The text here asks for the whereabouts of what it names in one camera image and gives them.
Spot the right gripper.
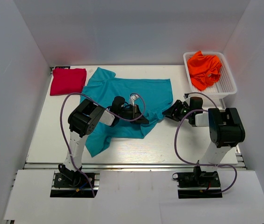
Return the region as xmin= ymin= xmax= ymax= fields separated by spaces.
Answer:
xmin=163 ymin=99 xmax=193 ymax=121

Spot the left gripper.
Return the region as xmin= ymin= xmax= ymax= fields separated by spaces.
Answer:
xmin=118 ymin=104 xmax=149 ymax=124

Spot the teal t-shirt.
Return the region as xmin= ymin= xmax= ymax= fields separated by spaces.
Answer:
xmin=82 ymin=68 xmax=173 ymax=157

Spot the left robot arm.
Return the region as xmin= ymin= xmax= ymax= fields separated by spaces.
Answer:
xmin=58 ymin=94 xmax=149 ymax=186

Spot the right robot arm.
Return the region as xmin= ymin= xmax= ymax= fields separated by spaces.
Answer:
xmin=162 ymin=97 xmax=245 ymax=186

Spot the orange t-shirt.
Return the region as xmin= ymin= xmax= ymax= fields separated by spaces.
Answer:
xmin=187 ymin=51 xmax=222 ymax=91

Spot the white plastic basket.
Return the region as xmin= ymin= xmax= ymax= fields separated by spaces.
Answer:
xmin=183 ymin=51 xmax=237 ymax=98

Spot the folded red t-shirt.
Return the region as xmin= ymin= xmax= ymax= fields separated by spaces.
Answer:
xmin=50 ymin=68 xmax=87 ymax=96

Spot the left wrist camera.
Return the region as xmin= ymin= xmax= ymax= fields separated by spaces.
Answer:
xmin=129 ymin=93 xmax=139 ymax=106

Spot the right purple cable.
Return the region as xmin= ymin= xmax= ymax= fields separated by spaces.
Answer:
xmin=174 ymin=92 xmax=238 ymax=194

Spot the purple cable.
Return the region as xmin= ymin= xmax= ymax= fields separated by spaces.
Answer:
xmin=174 ymin=92 xmax=238 ymax=194
xmin=59 ymin=92 xmax=146 ymax=197

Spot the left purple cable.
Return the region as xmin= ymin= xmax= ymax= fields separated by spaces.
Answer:
xmin=59 ymin=92 xmax=146 ymax=197

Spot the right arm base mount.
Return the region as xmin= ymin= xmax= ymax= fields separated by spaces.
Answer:
xmin=172 ymin=171 xmax=222 ymax=199

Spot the aluminium table edge rail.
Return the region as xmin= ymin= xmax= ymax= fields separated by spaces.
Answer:
xmin=24 ymin=151 xmax=246 ymax=172

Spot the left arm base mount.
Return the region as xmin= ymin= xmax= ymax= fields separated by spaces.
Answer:
xmin=50 ymin=173 xmax=100 ymax=198

